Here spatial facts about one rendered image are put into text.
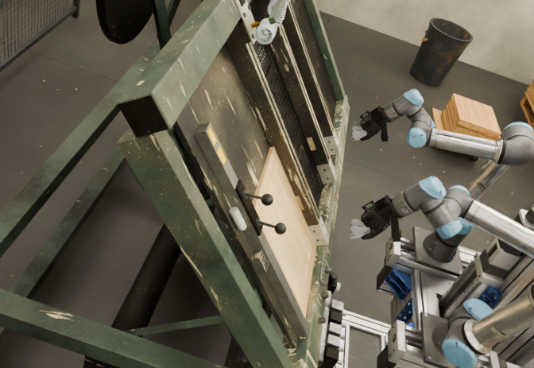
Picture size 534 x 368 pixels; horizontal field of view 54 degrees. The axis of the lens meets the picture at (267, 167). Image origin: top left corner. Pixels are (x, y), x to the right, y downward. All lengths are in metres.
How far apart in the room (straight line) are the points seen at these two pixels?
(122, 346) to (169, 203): 0.80
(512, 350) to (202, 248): 1.48
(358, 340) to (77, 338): 1.62
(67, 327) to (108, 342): 0.16
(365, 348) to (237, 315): 1.54
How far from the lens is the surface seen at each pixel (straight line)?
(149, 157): 1.31
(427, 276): 2.52
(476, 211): 1.81
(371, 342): 3.13
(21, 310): 2.12
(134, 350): 2.04
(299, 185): 2.19
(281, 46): 2.39
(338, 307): 2.41
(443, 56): 6.38
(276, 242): 1.95
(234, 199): 1.65
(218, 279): 1.54
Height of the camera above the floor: 2.56
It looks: 38 degrees down
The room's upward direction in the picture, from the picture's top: 21 degrees clockwise
